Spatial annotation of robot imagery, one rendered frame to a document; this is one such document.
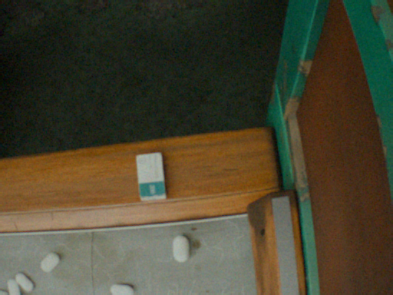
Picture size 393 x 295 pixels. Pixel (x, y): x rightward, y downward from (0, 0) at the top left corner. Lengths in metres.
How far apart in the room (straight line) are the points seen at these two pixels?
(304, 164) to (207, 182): 0.16
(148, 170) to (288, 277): 0.25
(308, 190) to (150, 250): 0.25
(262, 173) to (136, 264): 0.22
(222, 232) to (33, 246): 0.29
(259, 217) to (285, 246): 0.06
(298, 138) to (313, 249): 0.14
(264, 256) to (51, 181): 0.33
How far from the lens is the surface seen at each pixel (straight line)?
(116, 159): 0.83
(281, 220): 0.70
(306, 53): 0.58
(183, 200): 0.81
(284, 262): 0.69
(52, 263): 0.82
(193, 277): 0.81
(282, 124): 0.77
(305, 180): 0.71
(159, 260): 0.82
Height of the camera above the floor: 1.55
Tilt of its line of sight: 71 degrees down
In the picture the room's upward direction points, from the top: 4 degrees counter-clockwise
